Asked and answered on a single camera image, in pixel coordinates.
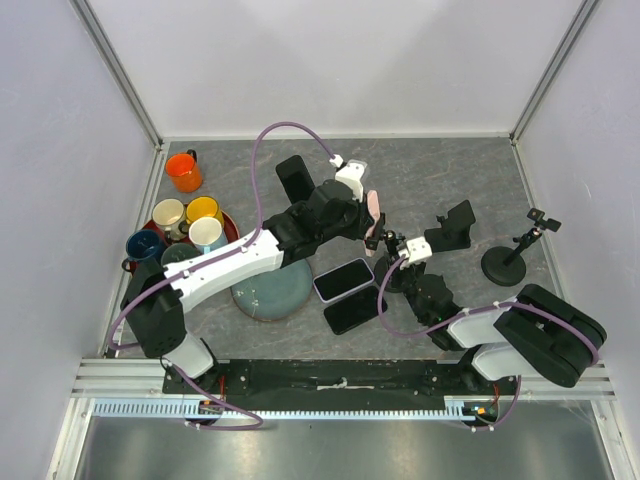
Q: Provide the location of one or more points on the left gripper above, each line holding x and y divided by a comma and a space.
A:
362, 220

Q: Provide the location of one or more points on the pink case phone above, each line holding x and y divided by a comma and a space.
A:
374, 211

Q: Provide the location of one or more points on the black round phone stand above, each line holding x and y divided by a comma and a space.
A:
399, 280

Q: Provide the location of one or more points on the lavender case phone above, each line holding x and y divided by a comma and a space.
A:
343, 280

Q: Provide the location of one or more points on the black phone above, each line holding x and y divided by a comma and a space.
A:
352, 311
295, 179

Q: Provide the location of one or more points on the black weighted phone stand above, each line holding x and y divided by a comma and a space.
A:
505, 266

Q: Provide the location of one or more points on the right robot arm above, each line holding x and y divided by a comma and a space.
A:
532, 332

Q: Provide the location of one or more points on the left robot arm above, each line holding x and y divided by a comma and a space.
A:
158, 297

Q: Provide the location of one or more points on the black phone on wooden stand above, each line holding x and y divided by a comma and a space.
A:
295, 179

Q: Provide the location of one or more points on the black folding phone stand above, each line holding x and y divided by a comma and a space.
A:
454, 230

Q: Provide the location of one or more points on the teal ceramic plate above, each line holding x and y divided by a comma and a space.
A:
274, 295

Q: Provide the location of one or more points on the red round tray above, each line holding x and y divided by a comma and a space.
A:
230, 228

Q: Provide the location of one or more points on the light blue mug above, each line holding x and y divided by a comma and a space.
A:
207, 234

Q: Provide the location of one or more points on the yellow mug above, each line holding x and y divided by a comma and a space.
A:
203, 206

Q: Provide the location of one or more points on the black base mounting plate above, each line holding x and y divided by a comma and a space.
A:
345, 385

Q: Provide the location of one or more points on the orange mug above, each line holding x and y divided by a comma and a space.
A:
183, 171

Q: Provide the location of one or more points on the dark green mug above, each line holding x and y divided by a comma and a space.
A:
179, 252

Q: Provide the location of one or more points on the cream mug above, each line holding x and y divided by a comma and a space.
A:
169, 216

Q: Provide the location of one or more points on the dark blue mug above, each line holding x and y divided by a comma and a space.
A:
140, 246

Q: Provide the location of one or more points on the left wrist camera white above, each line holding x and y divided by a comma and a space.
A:
351, 173

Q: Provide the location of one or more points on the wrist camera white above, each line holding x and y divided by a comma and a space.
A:
351, 173
413, 251

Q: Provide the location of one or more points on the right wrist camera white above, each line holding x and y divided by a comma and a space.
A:
413, 251

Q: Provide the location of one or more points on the grey cable duct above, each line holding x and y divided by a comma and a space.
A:
197, 410

